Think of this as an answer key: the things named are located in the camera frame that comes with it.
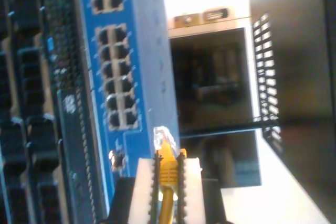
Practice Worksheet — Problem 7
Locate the yellow network cable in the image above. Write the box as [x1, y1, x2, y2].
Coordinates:
[153, 126, 188, 224]

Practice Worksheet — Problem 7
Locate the white framed dark glass panel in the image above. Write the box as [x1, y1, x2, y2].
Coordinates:
[167, 6, 254, 132]
[181, 129, 263, 188]

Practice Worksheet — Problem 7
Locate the black perforated metal panel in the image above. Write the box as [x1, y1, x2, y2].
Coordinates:
[251, 13, 284, 154]

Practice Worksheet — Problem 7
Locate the black rack server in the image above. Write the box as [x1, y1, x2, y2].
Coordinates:
[0, 0, 111, 224]

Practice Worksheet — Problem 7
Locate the blue network switch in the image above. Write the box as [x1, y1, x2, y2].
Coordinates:
[76, 0, 182, 218]

